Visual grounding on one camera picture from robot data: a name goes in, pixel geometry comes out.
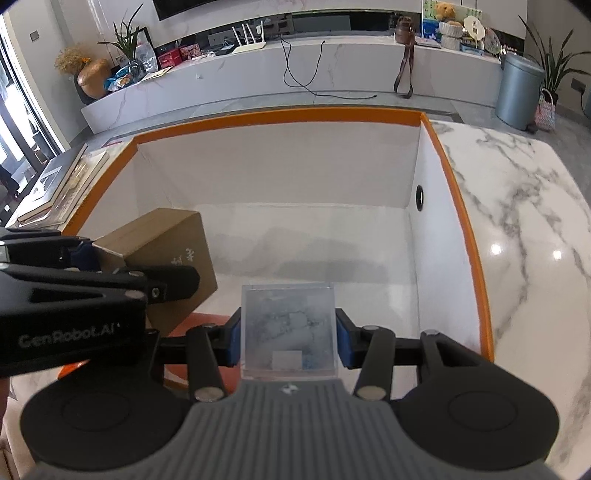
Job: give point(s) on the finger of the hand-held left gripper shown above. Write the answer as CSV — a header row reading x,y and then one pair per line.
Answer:
x,y
161,284
83,256

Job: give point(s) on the glass plate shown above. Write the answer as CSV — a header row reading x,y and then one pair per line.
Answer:
x,y
491,41

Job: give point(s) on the white marble TV console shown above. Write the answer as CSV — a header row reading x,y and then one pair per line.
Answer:
x,y
258,74

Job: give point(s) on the red box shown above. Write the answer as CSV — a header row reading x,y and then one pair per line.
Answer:
x,y
168,59

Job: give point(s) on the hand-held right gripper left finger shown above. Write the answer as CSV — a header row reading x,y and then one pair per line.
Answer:
x,y
233,339

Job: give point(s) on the pink woven basket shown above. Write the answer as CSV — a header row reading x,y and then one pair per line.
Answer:
x,y
545,113

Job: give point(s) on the grey trash can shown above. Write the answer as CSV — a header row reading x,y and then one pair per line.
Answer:
x,y
517,92

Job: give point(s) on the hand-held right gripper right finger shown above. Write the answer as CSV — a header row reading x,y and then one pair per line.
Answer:
x,y
344,339

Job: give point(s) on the black television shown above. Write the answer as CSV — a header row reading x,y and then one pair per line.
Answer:
x,y
231,7

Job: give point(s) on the brown teddy bear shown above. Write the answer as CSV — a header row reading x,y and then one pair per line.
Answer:
x,y
444,11

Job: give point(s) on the blue snack packets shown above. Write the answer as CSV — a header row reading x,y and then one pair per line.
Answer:
x,y
120,78

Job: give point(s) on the aloe plant in glass vase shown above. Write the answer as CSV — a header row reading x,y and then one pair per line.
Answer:
x,y
129,46

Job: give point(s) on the clear acrylic box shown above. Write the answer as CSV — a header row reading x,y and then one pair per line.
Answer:
x,y
286,323

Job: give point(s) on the white storage box orange rim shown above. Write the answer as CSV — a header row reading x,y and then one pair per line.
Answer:
x,y
300,161

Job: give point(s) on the black picture frame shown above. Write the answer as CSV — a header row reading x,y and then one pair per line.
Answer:
x,y
147,34

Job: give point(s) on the round white paper fan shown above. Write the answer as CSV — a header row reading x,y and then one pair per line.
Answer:
x,y
473,26

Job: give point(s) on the bronze vase with dried flowers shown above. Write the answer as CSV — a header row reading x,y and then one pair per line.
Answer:
x,y
92,78

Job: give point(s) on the long-leaf potted plant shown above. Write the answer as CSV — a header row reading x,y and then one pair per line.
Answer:
x,y
551,60

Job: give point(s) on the beige envelope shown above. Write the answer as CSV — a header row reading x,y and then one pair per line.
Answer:
x,y
156,75

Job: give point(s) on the silver set-top box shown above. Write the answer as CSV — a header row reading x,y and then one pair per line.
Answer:
x,y
220,41

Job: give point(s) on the glass balcony door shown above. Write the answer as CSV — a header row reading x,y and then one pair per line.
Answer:
x,y
23,115

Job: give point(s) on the white ribbed jar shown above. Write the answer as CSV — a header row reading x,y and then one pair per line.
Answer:
x,y
450,34

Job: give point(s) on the white router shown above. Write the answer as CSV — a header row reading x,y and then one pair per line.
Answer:
x,y
249,44

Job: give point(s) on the brown cardboard box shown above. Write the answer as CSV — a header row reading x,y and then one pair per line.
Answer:
x,y
171,240

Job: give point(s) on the colourful picture board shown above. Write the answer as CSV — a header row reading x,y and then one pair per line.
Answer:
x,y
429,27

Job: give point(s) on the pink patterned box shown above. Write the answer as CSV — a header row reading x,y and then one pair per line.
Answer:
x,y
190,51

